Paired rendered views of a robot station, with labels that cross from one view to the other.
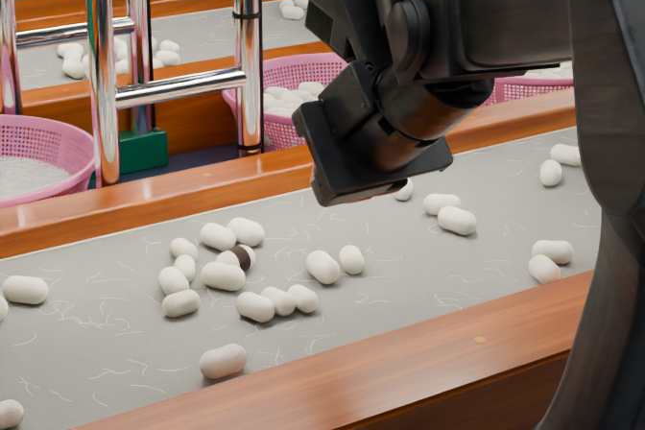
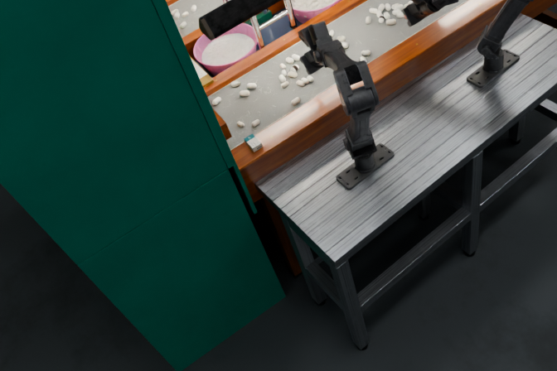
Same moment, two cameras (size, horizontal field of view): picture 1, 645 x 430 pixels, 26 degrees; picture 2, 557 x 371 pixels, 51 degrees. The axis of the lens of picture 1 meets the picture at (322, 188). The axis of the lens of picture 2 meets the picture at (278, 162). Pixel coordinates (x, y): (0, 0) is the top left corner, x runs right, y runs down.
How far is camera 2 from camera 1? 1.15 m
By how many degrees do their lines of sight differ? 29
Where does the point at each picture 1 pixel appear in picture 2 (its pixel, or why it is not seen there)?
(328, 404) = (317, 112)
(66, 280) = (259, 79)
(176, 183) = (277, 44)
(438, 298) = not seen: hidden behind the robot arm
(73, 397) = (268, 114)
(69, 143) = (249, 29)
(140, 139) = (264, 15)
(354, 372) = (321, 103)
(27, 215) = (246, 62)
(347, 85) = (309, 55)
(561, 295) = not seen: hidden behind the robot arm
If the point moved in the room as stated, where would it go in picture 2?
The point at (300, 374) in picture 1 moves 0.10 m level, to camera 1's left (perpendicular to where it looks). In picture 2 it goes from (311, 104) to (282, 109)
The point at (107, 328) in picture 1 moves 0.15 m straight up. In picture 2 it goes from (271, 93) to (260, 62)
